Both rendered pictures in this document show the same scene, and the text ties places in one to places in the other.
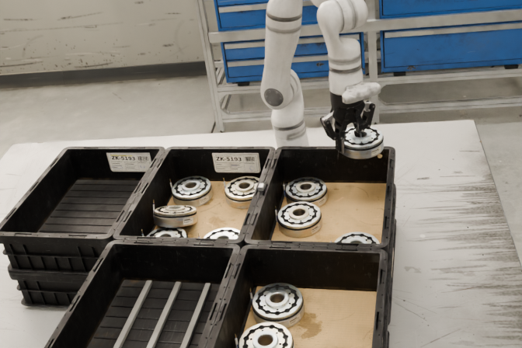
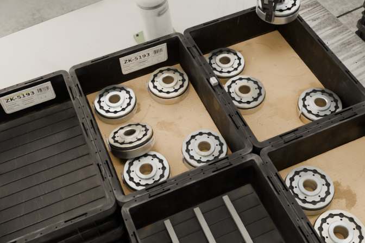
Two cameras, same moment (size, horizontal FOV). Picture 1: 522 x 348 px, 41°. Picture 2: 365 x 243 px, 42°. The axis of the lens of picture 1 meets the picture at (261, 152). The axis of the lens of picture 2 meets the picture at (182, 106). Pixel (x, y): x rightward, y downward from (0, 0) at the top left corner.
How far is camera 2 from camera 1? 0.95 m
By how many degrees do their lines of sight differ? 34
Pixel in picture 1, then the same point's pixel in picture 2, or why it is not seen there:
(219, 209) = (156, 112)
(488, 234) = (346, 44)
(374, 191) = (272, 42)
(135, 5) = not seen: outside the picture
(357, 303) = (358, 154)
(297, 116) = not seen: outside the picture
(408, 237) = not seen: hidden behind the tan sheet
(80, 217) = (14, 180)
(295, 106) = not seen: outside the picture
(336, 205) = (255, 67)
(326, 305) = (338, 168)
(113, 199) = (32, 143)
